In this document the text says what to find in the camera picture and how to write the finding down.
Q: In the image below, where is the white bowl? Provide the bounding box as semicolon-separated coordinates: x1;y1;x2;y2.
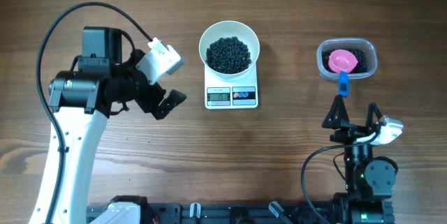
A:
198;20;261;80

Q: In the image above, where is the white digital kitchen scale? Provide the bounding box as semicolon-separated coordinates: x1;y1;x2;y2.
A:
205;64;259;110

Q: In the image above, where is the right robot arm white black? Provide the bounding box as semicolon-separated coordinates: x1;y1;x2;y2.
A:
322;95;404;224

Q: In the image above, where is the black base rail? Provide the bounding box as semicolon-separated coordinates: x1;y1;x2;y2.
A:
87;201;395;224

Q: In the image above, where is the pink scoop blue handle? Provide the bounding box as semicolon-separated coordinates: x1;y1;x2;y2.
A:
328;50;358;98

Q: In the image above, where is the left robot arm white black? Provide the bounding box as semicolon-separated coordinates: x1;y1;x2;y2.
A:
30;27;186;223

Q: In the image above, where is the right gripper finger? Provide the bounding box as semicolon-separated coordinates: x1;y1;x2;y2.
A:
365;103;383;128
321;95;349;129

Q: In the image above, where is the clear plastic container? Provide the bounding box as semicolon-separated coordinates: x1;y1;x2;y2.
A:
316;38;379;81

